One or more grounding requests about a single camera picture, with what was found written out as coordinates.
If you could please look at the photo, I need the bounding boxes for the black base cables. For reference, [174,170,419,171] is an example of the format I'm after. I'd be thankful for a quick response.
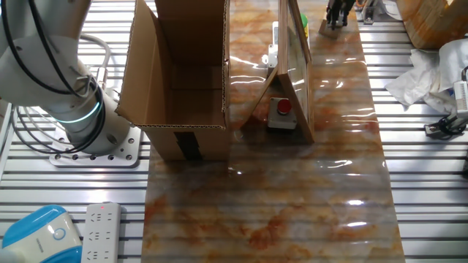
[0,0,107,155]

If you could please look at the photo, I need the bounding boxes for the wooden picture frame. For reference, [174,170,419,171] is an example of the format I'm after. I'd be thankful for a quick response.
[239,0,315,144]

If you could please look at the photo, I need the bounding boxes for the white power strip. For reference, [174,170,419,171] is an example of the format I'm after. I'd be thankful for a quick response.
[80,202,122,263]

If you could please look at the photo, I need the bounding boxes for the crumpled white tissue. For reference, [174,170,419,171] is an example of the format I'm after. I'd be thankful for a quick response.
[384,38,468,114]

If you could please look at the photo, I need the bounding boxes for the red emergency stop button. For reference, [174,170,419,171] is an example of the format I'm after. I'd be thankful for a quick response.
[266,96,298,131]

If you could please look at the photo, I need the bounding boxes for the brown box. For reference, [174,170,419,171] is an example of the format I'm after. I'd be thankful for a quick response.
[396,0,468,50]

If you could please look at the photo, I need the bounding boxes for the orange marble pattern mat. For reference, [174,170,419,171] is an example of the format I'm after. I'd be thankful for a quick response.
[140,0,407,263]

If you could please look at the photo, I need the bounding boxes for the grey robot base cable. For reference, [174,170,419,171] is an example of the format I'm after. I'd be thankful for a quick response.
[79,33,111,91]

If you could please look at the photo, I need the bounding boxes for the aluminium camera rail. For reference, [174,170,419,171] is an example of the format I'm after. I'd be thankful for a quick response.
[423,109,468,139]

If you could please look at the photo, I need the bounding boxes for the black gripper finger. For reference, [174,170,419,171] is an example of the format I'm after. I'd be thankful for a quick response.
[338,9,351,28]
[325,10,338,31]

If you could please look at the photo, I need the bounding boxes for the blue white device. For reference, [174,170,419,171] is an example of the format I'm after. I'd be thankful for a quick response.
[0,204,83,263]

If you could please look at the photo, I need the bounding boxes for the yellow box green button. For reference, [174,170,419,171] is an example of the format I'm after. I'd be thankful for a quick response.
[299,12,311,48]

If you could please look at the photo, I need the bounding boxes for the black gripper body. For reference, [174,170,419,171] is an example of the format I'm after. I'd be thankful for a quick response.
[326,0,356,18]

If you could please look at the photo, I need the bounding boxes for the light wooden block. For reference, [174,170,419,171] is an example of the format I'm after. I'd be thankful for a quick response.
[317,18,344,40]

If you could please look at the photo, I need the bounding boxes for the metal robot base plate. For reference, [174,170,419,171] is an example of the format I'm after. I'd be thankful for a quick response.
[49,122,142,167]

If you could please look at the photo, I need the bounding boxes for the open cardboard box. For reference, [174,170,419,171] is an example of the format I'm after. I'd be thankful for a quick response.
[116,0,231,161]

